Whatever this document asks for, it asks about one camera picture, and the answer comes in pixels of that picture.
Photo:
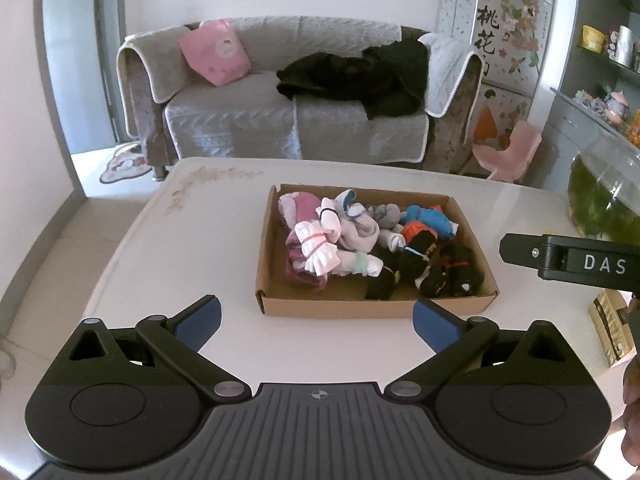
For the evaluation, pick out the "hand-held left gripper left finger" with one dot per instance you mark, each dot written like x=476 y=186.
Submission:
x=205 y=317

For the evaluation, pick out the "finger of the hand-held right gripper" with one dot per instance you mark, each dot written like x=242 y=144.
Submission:
x=522 y=249

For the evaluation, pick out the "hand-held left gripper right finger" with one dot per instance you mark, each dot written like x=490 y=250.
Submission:
x=432 y=322

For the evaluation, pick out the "blue sock bundle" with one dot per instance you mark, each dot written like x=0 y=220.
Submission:
x=432 y=220

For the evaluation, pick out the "brown cardboard box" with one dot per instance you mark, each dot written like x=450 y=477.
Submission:
x=325 y=305

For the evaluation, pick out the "white desktop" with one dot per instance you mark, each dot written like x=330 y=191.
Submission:
x=200 y=240

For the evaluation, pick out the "person's right hand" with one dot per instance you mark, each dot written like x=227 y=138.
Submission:
x=632 y=385

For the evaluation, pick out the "black sock white pattern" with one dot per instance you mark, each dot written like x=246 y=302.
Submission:
x=445 y=282

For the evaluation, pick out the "black sock yellow pattern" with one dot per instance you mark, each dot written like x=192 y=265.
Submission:
x=385 y=282

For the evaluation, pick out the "gold box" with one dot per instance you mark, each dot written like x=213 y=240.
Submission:
x=610 y=330

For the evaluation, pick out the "glass fish bowl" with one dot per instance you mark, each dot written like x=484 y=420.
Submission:
x=605 y=190

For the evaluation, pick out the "orange sock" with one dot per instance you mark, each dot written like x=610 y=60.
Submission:
x=412 y=231

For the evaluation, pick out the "pink plastic chair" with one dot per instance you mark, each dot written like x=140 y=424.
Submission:
x=510 y=152

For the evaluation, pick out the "grey white sock bundle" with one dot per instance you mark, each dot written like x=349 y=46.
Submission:
x=387 y=215

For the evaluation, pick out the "white frilly sock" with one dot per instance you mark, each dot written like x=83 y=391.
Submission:
x=315 y=255

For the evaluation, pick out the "grey shelf cabinet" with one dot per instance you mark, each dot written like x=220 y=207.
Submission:
x=560 y=125

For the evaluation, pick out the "white rolled sock black band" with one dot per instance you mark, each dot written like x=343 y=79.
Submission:
x=330 y=220

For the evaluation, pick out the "pink knitted sock bundle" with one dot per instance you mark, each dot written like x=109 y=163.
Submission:
x=300 y=205

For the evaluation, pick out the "pink teapot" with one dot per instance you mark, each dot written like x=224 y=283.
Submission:
x=617 y=109

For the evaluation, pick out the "pink white floor mat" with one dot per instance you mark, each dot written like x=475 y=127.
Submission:
x=125 y=165

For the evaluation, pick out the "white quilted cover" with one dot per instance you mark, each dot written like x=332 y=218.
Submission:
x=450 y=70

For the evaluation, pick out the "grey sofa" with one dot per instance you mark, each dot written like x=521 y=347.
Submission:
x=225 y=115

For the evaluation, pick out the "metal cup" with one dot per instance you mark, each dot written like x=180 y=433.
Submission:
x=624 y=45

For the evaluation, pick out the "yellow bowl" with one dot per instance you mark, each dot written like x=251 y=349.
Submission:
x=592 y=39

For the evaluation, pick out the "flower decorated refrigerator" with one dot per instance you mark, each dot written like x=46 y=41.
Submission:
x=510 y=20

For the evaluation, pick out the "black clothes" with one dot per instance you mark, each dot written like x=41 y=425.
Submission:
x=360 y=75

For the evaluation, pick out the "pink cushion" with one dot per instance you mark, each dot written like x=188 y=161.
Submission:
x=215 y=52

